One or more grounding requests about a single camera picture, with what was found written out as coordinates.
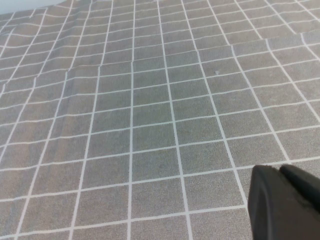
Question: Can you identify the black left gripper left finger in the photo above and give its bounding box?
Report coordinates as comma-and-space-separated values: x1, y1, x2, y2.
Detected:
247, 164, 320, 240

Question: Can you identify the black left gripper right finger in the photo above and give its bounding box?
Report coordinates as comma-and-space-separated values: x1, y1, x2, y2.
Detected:
279, 163, 320, 214

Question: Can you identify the grey white-grid tablecloth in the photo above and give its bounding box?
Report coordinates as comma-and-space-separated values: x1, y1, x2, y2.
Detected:
0, 0, 320, 240

